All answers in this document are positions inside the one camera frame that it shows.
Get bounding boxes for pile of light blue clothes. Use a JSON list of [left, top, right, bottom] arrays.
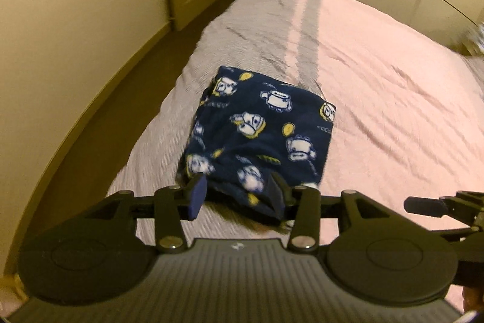
[[458, 22, 484, 57]]

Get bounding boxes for bed with pink grey duvet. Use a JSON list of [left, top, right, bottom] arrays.
[[104, 0, 484, 244]]

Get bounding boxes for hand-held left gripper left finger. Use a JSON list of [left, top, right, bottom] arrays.
[[89, 173, 208, 254]]

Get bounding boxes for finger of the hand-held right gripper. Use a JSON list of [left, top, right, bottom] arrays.
[[404, 196, 449, 218]]

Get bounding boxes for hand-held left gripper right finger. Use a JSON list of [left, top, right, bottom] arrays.
[[269, 172, 394, 253]]

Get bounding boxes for navy printed pajama pants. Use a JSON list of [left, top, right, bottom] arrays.
[[177, 65, 337, 229]]

